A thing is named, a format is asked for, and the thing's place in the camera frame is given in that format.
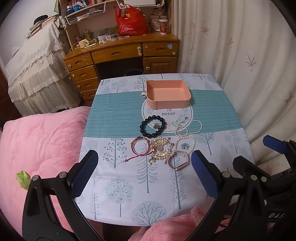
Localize white wire shelf rack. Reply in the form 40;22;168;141
64;1;165;25

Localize wooden desk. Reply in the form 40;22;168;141
59;1;180;106

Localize green crumpled wrapper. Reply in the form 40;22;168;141
16;171;31;190

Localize red white paper cup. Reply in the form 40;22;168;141
159;19;168;35

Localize red string bracelet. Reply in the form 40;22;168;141
124;136;153;163

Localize cream mug on desk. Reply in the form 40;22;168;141
78;39;89;49

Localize tree print tablecloth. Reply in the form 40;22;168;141
76;74;254;226

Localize pink quilt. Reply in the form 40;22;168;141
0;106;90;234

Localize pink fleece clothing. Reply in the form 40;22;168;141
128;206;230;241

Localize rose gold mesh bracelet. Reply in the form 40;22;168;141
166;150;191;171

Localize black bead bracelet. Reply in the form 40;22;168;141
139;114;168;139

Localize white floral curtain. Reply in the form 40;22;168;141
171;0;296;176

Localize white pearl necklace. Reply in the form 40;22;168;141
174;117;203;156

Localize small silver flower earrings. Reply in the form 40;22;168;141
181;143;190;150

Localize red plastic bag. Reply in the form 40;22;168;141
113;4;150;36

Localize gold chain necklace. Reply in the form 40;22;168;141
148;136;175;165

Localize white lace cover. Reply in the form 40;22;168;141
5;16;81;116

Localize pink plastic jewelry tray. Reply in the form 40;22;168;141
141;80;192;110

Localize black waste bin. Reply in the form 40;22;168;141
125;69;144;76

